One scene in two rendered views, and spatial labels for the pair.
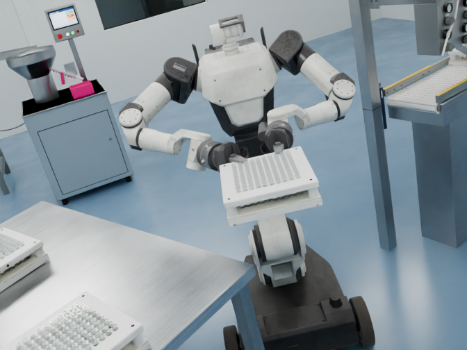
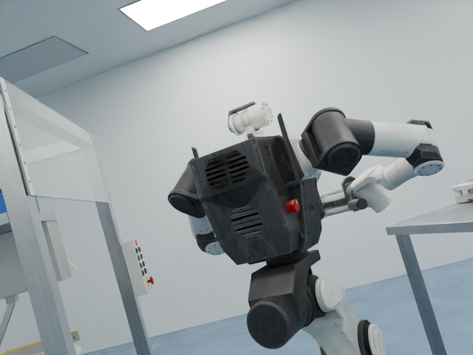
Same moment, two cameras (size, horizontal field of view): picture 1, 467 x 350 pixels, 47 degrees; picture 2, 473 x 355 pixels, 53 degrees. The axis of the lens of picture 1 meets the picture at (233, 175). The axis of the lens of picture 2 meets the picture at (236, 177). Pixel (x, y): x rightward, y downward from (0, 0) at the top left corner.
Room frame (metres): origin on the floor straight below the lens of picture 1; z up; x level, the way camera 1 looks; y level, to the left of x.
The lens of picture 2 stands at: (3.16, 0.43, 1.08)
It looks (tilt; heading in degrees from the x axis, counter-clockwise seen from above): 3 degrees up; 207
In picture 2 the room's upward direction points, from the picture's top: 16 degrees counter-clockwise
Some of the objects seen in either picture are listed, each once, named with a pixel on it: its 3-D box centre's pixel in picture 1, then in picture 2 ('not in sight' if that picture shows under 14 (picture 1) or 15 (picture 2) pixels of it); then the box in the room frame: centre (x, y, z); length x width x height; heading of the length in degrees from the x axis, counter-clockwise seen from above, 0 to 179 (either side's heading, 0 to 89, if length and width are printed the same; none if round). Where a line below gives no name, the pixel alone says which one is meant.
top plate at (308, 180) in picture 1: (265, 175); (342, 194); (1.31, -0.08, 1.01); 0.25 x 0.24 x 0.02; 88
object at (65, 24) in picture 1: (73, 46); not in sight; (4.32, 0.97, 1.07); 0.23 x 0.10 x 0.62; 106
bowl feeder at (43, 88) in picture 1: (46, 73); not in sight; (4.16, 1.20, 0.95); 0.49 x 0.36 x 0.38; 106
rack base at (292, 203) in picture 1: (269, 190); (346, 206); (1.31, -0.08, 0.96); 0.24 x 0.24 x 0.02; 88
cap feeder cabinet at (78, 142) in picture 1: (78, 141); not in sight; (4.12, 1.14, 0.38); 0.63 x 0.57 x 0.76; 106
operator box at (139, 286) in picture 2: not in sight; (136, 266); (1.35, -1.15, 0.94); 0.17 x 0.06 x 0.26; 30
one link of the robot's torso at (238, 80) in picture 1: (238, 83); (262, 194); (2.00, -0.10, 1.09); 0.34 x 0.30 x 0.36; 88
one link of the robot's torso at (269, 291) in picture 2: (251, 144); (286, 295); (2.03, -0.10, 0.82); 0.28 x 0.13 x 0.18; 178
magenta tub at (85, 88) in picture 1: (82, 89); not in sight; (3.97, 0.94, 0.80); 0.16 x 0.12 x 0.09; 106
